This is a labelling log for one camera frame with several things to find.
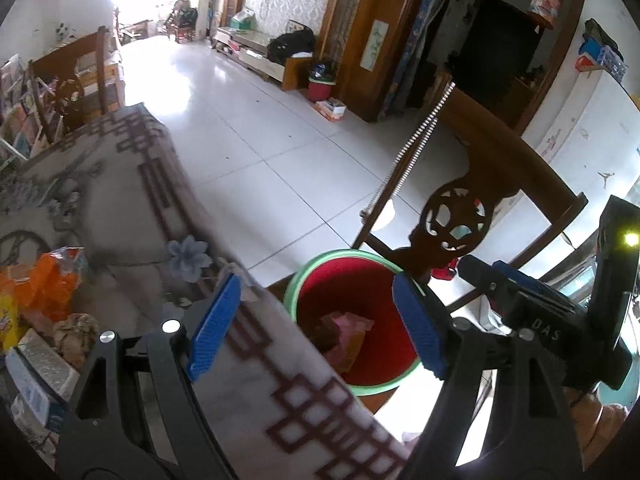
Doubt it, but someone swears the orange snack bag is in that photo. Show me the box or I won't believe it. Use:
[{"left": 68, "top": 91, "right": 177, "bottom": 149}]
[{"left": 0, "top": 247, "right": 91, "bottom": 323}]

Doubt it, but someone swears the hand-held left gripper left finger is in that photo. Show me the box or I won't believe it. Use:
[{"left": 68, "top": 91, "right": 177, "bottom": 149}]
[{"left": 55, "top": 274, "right": 242, "bottom": 480}]

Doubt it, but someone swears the printed tablecloth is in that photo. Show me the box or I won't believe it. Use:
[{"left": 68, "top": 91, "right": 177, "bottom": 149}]
[{"left": 0, "top": 102, "right": 416, "bottom": 480}]

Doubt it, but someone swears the low TV stand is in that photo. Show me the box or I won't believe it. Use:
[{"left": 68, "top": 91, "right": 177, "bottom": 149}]
[{"left": 212, "top": 27, "right": 313, "bottom": 92}]

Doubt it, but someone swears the green and white bag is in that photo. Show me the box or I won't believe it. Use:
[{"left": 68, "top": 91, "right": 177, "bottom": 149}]
[{"left": 230, "top": 7, "right": 258, "bottom": 31}]

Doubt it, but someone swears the carved wooden chair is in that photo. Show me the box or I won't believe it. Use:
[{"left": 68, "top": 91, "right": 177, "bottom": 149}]
[{"left": 350, "top": 72, "right": 588, "bottom": 321}]

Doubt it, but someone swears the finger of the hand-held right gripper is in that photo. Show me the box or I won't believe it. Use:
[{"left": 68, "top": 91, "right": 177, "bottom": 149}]
[
  {"left": 492, "top": 260, "right": 576, "bottom": 311},
  {"left": 457, "top": 255, "right": 508, "bottom": 306}
]

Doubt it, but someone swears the pink crumpled wrapper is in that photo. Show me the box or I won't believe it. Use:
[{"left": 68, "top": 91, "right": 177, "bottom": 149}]
[{"left": 312, "top": 310, "right": 376, "bottom": 373}]

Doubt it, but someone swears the paper ball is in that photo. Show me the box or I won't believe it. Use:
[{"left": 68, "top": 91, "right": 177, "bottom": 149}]
[{"left": 52, "top": 312, "right": 98, "bottom": 368}]

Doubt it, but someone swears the wooden door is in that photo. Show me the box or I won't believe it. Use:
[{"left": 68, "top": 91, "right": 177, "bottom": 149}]
[{"left": 320, "top": 0, "right": 436, "bottom": 123}]

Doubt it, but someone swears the black bag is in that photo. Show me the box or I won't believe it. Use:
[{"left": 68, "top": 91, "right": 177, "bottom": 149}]
[{"left": 266, "top": 27, "right": 317, "bottom": 63}]

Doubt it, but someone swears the magazine rack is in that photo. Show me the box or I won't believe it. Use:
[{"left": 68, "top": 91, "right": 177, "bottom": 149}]
[{"left": 0, "top": 55, "right": 66, "bottom": 171}]

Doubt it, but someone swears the red bin with green rim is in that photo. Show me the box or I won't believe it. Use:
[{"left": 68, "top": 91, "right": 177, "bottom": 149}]
[{"left": 283, "top": 249, "right": 423, "bottom": 396}]

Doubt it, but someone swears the blue patterned board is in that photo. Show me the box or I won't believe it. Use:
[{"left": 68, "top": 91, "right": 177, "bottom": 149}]
[{"left": 387, "top": 0, "right": 461, "bottom": 116}]

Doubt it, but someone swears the red cloth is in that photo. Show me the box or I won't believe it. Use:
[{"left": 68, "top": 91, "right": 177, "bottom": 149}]
[{"left": 431, "top": 257, "right": 458, "bottom": 281}]

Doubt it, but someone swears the orange printed tin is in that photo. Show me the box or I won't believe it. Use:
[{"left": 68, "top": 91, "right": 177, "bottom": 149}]
[{"left": 529, "top": 0, "right": 568, "bottom": 28}]

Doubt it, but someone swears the wooden dining chair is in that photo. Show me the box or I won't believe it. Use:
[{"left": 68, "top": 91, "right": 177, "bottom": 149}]
[{"left": 27, "top": 25, "right": 126, "bottom": 136}]

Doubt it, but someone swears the framed scroll picture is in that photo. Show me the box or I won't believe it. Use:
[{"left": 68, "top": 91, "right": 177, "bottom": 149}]
[{"left": 360, "top": 19, "right": 390, "bottom": 72}]

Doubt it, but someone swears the white beaded strand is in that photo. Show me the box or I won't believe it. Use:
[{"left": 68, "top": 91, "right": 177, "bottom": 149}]
[{"left": 361, "top": 82, "right": 457, "bottom": 218}]

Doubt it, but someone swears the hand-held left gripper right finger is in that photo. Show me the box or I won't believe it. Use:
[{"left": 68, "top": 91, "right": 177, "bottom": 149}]
[{"left": 391, "top": 272, "right": 586, "bottom": 480}]

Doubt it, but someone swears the yellow carton box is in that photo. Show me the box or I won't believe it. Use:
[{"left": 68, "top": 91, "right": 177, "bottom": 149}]
[{"left": 0, "top": 292, "right": 28, "bottom": 353}]

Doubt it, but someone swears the white and blue box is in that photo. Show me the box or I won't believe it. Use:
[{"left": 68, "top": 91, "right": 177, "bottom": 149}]
[{"left": 5, "top": 330, "right": 81, "bottom": 431}]

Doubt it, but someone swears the wooden door frame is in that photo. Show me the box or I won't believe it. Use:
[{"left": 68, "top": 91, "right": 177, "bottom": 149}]
[{"left": 440, "top": 0, "right": 588, "bottom": 136}]

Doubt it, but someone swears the orange box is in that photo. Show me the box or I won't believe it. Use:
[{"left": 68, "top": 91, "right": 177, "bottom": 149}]
[{"left": 314, "top": 97, "right": 348, "bottom": 122}]

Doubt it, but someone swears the white chest freezer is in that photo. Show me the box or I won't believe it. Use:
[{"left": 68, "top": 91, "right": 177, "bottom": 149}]
[{"left": 520, "top": 70, "right": 640, "bottom": 281}]

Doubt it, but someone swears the small red waste bin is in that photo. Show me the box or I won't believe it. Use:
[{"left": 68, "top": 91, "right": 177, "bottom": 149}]
[{"left": 306, "top": 62, "right": 338, "bottom": 103}]

